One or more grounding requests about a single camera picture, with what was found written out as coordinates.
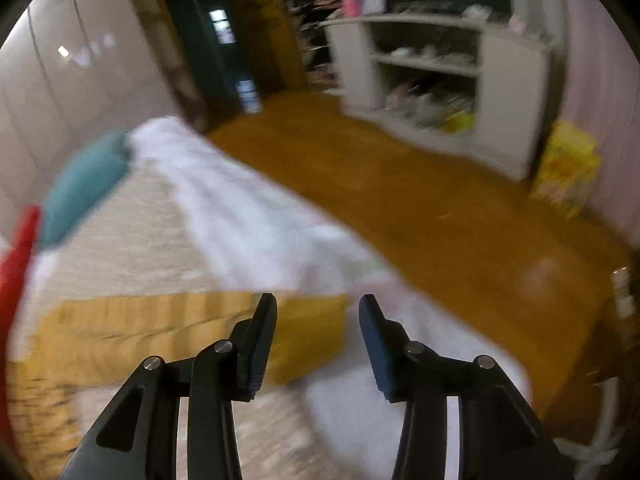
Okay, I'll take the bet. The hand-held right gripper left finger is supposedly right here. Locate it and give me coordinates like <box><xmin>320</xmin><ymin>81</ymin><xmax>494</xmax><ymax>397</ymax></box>
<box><xmin>59</xmin><ymin>292</ymin><xmax>278</xmax><ymax>480</ymax></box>

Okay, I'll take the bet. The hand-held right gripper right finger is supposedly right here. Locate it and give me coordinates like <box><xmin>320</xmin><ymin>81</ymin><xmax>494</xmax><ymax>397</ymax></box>
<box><xmin>359</xmin><ymin>294</ymin><xmax>576</xmax><ymax>480</ymax></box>

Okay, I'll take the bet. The yellow striped shirt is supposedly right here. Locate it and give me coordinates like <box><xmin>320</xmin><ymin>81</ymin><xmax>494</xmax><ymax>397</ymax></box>
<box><xmin>7</xmin><ymin>292</ymin><xmax>348</xmax><ymax>433</ymax></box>

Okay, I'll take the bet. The bed with beige dotted cover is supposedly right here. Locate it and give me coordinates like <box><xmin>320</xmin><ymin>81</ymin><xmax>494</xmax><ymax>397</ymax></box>
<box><xmin>127</xmin><ymin>116</ymin><xmax>533</xmax><ymax>480</ymax></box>

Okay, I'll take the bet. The teal pillow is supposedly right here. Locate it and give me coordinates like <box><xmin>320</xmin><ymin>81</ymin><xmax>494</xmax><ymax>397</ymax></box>
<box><xmin>40</xmin><ymin>131</ymin><xmax>133</xmax><ymax>247</ymax></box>

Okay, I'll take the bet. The red quilt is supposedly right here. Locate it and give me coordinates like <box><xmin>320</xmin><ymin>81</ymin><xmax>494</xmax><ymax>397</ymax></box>
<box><xmin>0</xmin><ymin>205</ymin><xmax>42</xmax><ymax>341</ymax></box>

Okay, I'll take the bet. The yellow printed box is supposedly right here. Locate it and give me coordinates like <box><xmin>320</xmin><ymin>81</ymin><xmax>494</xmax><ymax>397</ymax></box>
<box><xmin>531</xmin><ymin>121</ymin><xmax>601</xmax><ymax>218</ymax></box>

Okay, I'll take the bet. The white shelf unit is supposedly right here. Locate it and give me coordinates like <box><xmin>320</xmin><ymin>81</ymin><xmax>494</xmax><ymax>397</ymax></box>
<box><xmin>320</xmin><ymin>12</ymin><xmax>558</xmax><ymax>181</ymax></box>

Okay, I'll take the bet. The glossy beige wardrobe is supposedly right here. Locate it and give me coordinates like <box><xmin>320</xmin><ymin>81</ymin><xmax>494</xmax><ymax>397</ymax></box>
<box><xmin>0</xmin><ymin>0</ymin><xmax>186</xmax><ymax>206</ymax></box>

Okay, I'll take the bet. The dark cluttered rack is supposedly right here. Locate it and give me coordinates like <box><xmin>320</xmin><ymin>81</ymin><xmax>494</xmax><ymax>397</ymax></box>
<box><xmin>285</xmin><ymin>0</ymin><xmax>341</xmax><ymax>86</ymax></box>

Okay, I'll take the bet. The wooden door frame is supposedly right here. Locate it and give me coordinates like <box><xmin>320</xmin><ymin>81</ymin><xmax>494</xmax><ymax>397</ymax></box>
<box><xmin>150</xmin><ymin>0</ymin><xmax>306</xmax><ymax>131</ymax></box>

